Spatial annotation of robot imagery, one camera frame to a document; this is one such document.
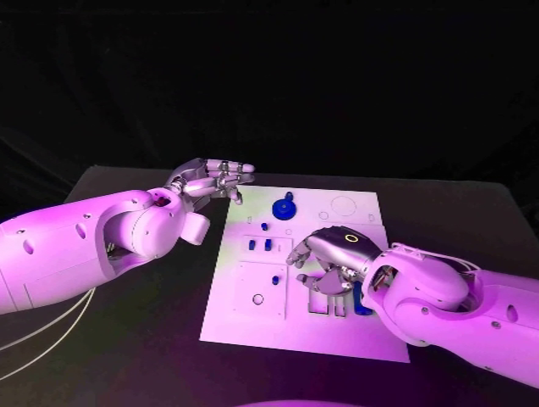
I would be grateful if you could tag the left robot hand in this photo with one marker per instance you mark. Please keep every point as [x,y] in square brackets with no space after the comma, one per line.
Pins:
[209,181]

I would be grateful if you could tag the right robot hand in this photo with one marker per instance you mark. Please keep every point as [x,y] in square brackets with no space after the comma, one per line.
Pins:
[338,254]

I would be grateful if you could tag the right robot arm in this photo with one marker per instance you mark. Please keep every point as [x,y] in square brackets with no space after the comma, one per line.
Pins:
[470,311]

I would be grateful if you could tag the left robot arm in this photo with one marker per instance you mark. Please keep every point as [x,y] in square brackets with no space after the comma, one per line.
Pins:
[58,241]

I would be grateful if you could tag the white task board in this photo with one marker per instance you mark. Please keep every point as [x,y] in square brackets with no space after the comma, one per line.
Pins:
[291,324]

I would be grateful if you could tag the blue long cylinder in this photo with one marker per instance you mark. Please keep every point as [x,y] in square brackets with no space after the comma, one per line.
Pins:
[359,302]

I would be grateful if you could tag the blue gear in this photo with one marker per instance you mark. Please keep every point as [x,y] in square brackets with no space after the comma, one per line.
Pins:
[284,208]

